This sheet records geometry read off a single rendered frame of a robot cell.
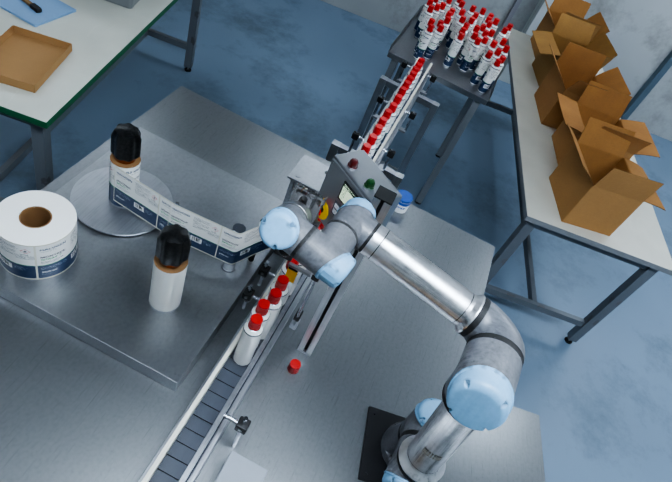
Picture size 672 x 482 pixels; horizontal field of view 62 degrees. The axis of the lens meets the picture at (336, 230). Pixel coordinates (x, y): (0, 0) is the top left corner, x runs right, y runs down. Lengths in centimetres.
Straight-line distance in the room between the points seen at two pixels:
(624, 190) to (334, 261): 197
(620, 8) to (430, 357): 447
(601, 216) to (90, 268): 223
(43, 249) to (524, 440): 150
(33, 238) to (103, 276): 22
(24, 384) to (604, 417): 279
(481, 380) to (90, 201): 132
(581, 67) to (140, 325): 302
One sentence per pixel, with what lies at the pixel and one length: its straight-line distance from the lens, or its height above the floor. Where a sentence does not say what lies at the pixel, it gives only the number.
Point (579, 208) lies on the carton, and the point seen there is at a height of 88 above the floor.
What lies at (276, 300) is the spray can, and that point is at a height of 107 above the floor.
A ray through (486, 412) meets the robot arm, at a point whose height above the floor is 144.
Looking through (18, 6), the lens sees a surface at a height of 81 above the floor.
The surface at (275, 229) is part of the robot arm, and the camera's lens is 103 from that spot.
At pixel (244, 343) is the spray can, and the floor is 99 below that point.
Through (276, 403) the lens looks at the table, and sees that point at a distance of 164.
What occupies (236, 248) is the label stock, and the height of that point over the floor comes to 100.
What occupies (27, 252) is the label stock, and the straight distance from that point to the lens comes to 165.
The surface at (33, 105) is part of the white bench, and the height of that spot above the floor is 80.
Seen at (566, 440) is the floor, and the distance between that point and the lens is 321.
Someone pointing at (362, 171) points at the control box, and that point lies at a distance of 132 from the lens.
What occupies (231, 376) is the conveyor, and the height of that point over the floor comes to 88.
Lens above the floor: 227
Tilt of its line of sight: 44 degrees down
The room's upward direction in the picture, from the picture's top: 25 degrees clockwise
